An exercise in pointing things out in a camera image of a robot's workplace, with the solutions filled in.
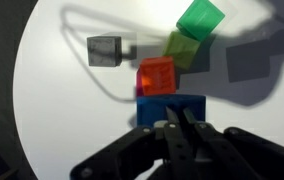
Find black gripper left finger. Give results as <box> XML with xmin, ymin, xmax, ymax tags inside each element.
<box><xmin>70</xmin><ymin>106</ymin><xmax>196</xmax><ymax>180</ymax></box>

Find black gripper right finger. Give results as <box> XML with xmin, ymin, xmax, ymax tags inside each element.
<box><xmin>182</xmin><ymin>107</ymin><xmax>284</xmax><ymax>180</ymax></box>

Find blue block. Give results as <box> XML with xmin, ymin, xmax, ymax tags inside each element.
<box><xmin>136</xmin><ymin>94</ymin><xmax>207</xmax><ymax>128</ymax></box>

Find orange block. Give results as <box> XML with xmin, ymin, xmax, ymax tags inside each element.
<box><xmin>139</xmin><ymin>55</ymin><xmax>177</xmax><ymax>97</ymax></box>

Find grey block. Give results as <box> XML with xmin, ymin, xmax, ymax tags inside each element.
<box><xmin>86</xmin><ymin>35</ymin><xmax>122</xmax><ymax>68</ymax></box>

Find yellow-green block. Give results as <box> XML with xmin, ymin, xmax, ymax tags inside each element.
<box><xmin>162</xmin><ymin>30</ymin><xmax>202</xmax><ymax>71</ymax></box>

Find green block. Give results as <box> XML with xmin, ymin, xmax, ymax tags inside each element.
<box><xmin>176</xmin><ymin>0</ymin><xmax>226</xmax><ymax>43</ymax></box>

